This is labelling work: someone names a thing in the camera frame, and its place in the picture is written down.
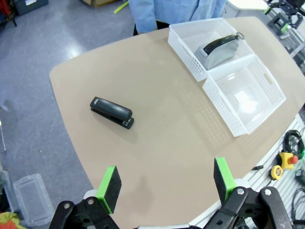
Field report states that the grey zip pouch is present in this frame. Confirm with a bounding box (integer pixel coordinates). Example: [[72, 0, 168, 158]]
[[194, 32, 245, 71]]

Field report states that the black stapler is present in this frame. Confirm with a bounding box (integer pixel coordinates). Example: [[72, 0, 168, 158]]
[[90, 96, 135, 130]]

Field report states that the yellow and orange cloth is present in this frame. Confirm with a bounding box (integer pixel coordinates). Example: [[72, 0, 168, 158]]
[[0, 211, 21, 229]]

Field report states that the cardboard box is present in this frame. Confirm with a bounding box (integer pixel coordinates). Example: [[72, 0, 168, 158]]
[[83, 0, 119, 7]]

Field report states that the clear plastic storage box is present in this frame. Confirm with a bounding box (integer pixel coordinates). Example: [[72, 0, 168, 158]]
[[13, 173, 56, 227]]

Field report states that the person in blue shirt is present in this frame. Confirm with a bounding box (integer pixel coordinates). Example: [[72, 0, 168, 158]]
[[128, 0, 227, 36]]

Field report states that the black tangled cable bundle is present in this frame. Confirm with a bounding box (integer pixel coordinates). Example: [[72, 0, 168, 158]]
[[291, 187, 305, 226]]

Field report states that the yellow emergency stop box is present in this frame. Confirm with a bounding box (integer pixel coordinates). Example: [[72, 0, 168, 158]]
[[278, 152, 298, 170]]

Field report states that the green strip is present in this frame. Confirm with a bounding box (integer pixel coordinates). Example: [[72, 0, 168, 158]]
[[113, 1, 129, 14]]

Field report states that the slotted aluminium rail plate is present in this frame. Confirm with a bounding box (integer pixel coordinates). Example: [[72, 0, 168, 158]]
[[233, 114, 305, 229]]

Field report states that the grey storage bin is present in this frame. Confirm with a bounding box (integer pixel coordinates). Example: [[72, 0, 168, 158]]
[[14, 0, 50, 16]]

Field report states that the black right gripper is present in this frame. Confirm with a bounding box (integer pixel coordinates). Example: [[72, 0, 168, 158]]
[[264, 0, 305, 34]]

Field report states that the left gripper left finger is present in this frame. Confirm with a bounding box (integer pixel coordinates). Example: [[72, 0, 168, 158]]
[[49, 165, 122, 229]]

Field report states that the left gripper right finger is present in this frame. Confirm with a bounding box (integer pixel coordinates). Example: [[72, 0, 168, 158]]
[[209, 156, 293, 229]]

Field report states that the white perforated plastic basket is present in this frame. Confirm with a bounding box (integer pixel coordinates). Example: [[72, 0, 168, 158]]
[[167, 18, 255, 83], [202, 54, 286, 137]]

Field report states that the black coiled cable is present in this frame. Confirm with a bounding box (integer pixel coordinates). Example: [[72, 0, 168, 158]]
[[284, 129, 305, 159]]

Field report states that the white table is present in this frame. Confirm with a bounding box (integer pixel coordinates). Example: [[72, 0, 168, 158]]
[[226, 0, 270, 10]]

